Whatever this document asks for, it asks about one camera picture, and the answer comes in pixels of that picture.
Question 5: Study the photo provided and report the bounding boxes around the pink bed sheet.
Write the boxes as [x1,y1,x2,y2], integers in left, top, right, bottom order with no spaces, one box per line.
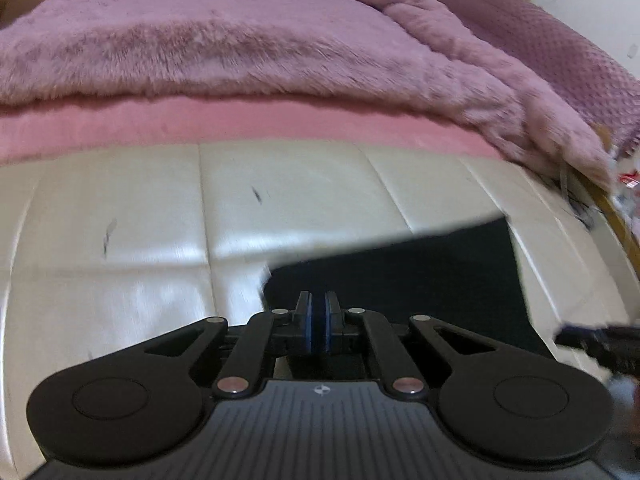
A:
[1,96,502,164]

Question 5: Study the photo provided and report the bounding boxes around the purple dotted pillow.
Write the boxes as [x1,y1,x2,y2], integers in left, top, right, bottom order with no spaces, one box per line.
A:
[438,0,639,155]

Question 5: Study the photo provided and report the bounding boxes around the black pants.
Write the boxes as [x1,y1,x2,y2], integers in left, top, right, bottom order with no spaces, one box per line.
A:
[262,217,551,356]

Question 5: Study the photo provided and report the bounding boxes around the fluffy mauve blanket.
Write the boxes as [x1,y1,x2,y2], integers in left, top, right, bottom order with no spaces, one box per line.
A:
[1,0,614,188]

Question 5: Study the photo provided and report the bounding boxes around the cluttered bedside items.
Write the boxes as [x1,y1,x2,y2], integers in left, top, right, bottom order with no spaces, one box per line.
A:
[591,123,640,271]

